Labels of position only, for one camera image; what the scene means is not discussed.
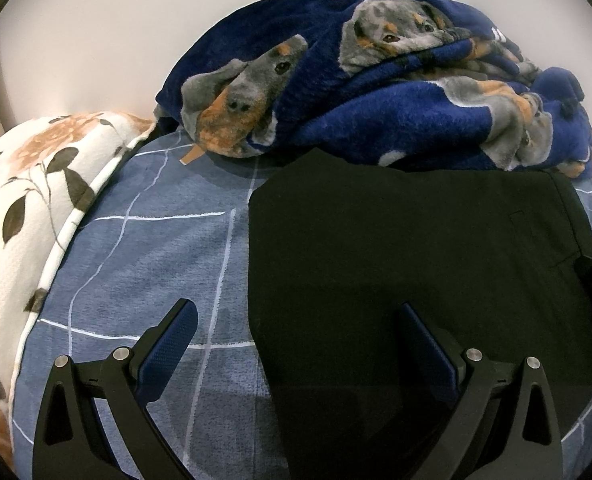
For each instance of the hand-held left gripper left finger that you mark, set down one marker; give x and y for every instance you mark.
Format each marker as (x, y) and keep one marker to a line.
(168, 350)

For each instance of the blue dog print blanket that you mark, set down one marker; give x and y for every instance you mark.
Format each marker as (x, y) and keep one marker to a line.
(376, 105)

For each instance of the white floral pillow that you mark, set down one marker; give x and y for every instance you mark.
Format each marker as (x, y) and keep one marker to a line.
(20, 220)

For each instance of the black pants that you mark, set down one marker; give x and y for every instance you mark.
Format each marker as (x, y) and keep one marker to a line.
(401, 240)

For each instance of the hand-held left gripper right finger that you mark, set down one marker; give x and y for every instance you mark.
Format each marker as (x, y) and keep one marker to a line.
(426, 355)

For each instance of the blue checked bed sheet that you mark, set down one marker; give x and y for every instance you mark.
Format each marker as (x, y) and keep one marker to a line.
(165, 260)

